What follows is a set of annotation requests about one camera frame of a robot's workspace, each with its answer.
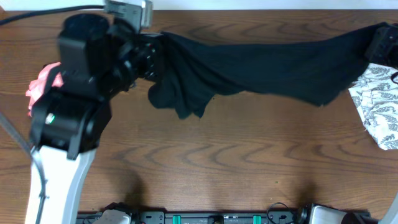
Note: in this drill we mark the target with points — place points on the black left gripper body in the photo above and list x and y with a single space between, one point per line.
152 54

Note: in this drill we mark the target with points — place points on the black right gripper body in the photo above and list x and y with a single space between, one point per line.
382 43

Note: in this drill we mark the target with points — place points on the black t-shirt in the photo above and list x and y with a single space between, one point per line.
313 72

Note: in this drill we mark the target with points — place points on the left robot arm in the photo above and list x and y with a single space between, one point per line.
98 60

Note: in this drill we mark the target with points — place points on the white patterned garment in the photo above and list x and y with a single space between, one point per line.
375 97

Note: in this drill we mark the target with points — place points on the pink crumpled garment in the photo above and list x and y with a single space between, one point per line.
36 87

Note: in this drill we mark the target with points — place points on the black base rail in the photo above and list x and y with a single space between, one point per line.
277 213

